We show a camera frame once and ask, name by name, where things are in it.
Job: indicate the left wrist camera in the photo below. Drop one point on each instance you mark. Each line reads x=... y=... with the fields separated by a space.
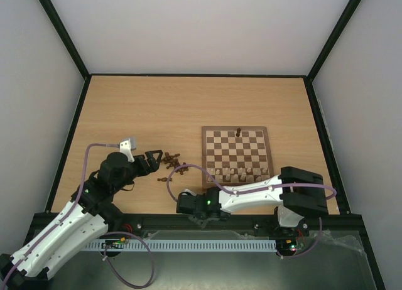
x=127 y=146

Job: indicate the white chess piece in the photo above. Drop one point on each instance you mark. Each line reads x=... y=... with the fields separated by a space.
x=242 y=177

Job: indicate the pile of dark chess pieces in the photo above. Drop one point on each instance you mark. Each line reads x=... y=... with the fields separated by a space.
x=171 y=160

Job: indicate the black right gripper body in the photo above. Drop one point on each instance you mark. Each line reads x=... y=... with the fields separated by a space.
x=181 y=204

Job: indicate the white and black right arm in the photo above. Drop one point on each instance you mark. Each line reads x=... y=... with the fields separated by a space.
x=295 y=193

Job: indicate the light blue cable duct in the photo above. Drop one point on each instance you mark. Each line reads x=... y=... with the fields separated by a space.
x=182 y=246

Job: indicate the wooden chessboard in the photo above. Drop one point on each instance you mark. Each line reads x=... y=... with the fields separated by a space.
x=248 y=154

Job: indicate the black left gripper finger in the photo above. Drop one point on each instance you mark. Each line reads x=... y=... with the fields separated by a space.
x=152 y=164
x=154 y=155

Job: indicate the black enclosure frame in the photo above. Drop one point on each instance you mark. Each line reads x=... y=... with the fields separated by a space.
x=345 y=221

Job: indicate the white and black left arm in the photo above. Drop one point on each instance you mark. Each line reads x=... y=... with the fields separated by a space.
x=89 y=214

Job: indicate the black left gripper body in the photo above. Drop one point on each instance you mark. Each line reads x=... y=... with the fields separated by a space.
x=139 y=172

